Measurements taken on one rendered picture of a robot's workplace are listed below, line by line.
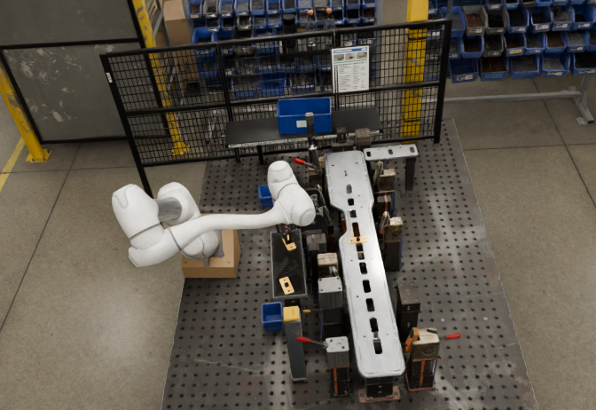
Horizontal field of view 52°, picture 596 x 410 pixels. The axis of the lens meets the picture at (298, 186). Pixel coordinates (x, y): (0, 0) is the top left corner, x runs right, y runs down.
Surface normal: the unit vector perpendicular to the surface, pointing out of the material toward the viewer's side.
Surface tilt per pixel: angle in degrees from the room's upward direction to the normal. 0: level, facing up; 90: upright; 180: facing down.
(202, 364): 0
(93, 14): 92
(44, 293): 0
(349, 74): 90
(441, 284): 0
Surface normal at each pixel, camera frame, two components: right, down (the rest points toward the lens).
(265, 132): -0.07, -0.73
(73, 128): 0.01, 0.71
